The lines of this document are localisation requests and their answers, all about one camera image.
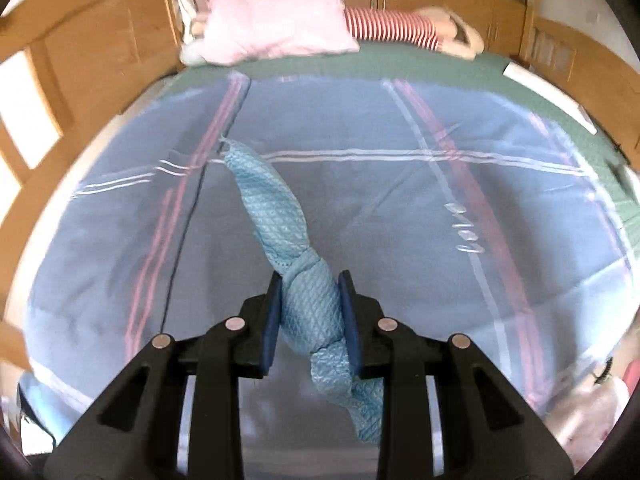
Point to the blue striped blanket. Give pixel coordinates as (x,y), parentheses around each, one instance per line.
(459,211)

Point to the blue cloth rag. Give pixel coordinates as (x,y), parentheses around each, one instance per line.
(312,319)

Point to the white flat board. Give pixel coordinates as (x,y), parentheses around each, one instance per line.
(552,94)

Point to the wooden bunk bed frame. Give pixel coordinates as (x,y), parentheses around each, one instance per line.
(91,59)

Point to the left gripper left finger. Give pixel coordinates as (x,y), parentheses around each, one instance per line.
(132,429)

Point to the green bed mattress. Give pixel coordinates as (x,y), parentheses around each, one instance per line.
(372,142)

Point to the pink pillow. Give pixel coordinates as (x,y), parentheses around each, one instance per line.
(234,31)

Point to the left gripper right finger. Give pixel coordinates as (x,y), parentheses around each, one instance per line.
(448,412)

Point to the striped plush doll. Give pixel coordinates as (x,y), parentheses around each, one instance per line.
(431,28)

